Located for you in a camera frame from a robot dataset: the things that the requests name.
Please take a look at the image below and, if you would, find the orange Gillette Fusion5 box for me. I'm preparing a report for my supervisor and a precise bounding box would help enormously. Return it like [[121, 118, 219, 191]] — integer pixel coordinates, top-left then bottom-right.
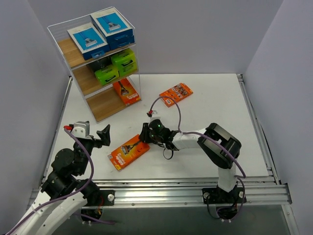
[[113, 77, 141, 106], [108, 135, 150, 171]]

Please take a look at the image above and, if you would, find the orange Gillette cartridge box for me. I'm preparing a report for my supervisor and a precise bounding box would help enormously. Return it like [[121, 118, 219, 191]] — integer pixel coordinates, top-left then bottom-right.
[[159, 83, 193, 107]]

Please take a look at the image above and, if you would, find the green black Gillette Labs box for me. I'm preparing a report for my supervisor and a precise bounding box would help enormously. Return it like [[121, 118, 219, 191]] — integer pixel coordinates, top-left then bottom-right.
[[118, 63, 137, 77], [88, 57, 120, 86], [111, 48, 136, 70]]

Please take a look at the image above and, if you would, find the blue Harry's razor box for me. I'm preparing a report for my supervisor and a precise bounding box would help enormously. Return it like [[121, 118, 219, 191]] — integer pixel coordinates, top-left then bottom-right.
[[67, 23, 110, 61], [109, 35, 135, 50]]

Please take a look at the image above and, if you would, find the blue white Harry's box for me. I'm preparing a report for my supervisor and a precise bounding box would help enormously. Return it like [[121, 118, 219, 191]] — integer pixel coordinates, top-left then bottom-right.
[[90, 7, 134, 44]]

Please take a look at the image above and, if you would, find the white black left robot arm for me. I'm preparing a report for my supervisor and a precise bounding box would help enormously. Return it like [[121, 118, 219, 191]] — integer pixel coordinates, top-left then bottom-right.
[[7, 121, 111, 235]]

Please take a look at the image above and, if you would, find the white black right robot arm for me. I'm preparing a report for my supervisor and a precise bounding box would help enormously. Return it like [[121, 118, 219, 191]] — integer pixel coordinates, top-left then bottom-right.
[[139, 119, 242, 202]]

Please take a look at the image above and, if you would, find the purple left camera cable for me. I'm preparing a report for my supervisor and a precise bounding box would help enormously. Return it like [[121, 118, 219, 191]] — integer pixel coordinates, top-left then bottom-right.
[[3, 126, 115, 235]]

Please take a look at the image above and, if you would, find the purple camera cable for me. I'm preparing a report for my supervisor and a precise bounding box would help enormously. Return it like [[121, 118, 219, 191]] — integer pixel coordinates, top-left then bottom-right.
[[3, 126, 115, 235], [146, 96, 247, 221]]

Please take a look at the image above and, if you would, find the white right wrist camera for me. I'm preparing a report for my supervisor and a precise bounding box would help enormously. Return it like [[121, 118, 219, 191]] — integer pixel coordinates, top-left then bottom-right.
[[147, 110, 161, 121]]

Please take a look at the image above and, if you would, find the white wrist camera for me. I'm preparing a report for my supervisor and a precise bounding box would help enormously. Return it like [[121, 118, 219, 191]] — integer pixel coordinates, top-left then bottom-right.
[[64, 121, 93, 140], [147, 110, 161, 121]]

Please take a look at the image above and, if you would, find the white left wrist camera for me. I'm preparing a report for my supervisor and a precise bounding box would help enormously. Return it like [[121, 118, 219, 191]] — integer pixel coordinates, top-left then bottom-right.
[[64, 121, 93, 140]]

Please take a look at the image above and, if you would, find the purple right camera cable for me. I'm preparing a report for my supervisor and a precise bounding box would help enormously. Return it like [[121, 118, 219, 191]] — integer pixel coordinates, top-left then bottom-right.
[[146, 96, 247, 221]]

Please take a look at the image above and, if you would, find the white wire wooden shelf rack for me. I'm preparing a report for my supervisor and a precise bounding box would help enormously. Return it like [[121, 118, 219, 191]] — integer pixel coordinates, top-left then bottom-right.
[[47, 6, 141, 122]]

